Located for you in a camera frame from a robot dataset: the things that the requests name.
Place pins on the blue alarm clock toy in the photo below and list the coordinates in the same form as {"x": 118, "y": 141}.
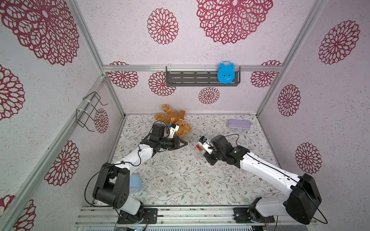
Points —
{"x": 226, "y": 73}

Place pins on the brown teddy bear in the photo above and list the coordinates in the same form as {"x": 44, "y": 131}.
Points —
{"x": 173, "y": 117}

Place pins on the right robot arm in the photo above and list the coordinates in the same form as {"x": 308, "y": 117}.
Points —
{"x": 300, "y": 197}

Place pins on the grey wall shelf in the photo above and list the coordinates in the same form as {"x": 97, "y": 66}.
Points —
{"x": 175, "y": 78}

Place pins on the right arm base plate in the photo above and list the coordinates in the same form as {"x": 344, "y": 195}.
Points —
{"x": 246, "y": 215}

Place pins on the aluminium front rail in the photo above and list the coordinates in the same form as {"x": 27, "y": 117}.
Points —
{"x": 187, "y": 218}

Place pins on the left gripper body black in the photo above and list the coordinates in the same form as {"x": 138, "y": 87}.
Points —
{"x": 170, "y": 144}

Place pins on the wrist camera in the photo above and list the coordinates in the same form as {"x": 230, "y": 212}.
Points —
{"x": 204, "y": 144}
{"x": 173, "y": 128}

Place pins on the black wire wall rack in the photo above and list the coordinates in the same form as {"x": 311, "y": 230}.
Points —
{"x": 85, "y": 114}

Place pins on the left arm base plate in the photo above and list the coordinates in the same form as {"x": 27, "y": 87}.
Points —
{"x": 143, "y": 216}

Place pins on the light blue cup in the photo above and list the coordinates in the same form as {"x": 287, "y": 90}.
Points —
{"x": 135, "y": 183}

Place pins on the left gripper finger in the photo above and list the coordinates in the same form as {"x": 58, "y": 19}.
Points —
{"x": 182, "y": 145}
{"x": 181, "y": 141}

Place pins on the purple rectangular case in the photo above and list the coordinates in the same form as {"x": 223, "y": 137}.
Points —
{"x": 239, "y": 124}

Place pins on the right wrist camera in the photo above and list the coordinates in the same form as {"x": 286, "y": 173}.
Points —
{"x": 204, "y": 144}

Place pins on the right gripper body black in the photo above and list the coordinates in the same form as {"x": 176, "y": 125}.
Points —
{"x": 209, "y": 157}

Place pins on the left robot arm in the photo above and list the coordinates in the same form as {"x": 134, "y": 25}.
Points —
{"x": 112, "y": 186}

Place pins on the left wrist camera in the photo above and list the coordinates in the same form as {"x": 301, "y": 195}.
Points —
{"x": 173, "y": 128}

